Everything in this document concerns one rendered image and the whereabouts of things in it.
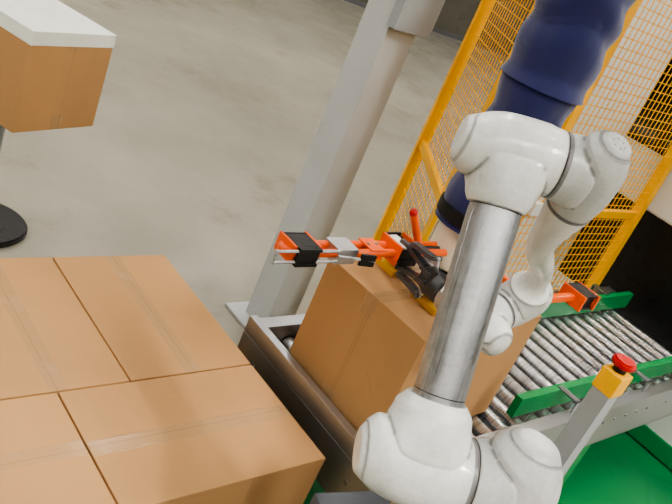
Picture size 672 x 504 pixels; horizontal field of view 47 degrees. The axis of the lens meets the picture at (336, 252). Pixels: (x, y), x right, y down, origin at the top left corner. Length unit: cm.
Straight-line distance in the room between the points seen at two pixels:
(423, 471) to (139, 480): 73
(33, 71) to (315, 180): 115
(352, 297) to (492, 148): 87
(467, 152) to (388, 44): 167
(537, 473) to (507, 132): 61
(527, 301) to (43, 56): 197
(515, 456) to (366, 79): 191
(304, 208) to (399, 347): 133
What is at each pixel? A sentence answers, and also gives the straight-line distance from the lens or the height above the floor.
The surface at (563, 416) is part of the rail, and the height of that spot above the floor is 60.
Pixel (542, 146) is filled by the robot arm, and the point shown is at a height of 160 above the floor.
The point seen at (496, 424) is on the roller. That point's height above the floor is 54.
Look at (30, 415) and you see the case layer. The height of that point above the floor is 54.
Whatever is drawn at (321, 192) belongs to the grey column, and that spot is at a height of 75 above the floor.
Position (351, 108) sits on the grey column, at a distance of 309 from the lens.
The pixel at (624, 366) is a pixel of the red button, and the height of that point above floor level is 103.
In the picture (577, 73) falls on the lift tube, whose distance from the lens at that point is 207.
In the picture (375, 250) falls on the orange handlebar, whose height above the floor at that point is 109.
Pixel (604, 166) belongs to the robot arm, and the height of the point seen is 161.
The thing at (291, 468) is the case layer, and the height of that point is 54.
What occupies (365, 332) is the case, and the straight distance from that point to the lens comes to 213.
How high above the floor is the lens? 186
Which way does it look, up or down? 24 degrees down
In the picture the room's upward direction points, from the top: 24 degrees clockwise
